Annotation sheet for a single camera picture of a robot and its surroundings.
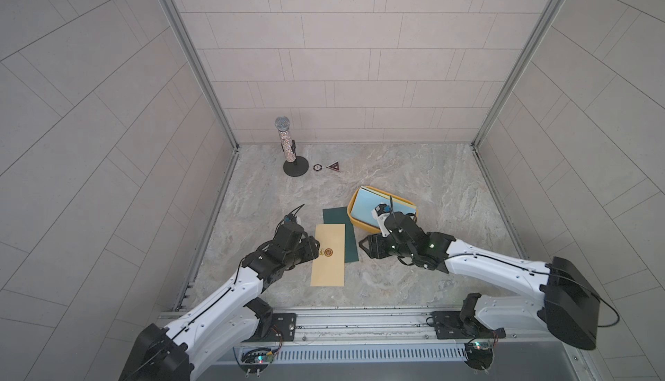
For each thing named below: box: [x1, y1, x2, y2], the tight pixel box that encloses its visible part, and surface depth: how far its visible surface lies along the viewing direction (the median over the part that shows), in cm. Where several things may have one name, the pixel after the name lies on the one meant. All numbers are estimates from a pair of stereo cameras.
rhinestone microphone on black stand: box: [274, 116, 310, 178], surface depth 94 cm
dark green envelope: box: [322, 206, 360, 264], surface depth 91 cm
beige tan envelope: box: [309, 223, 346, 287], surface depth 86 cm
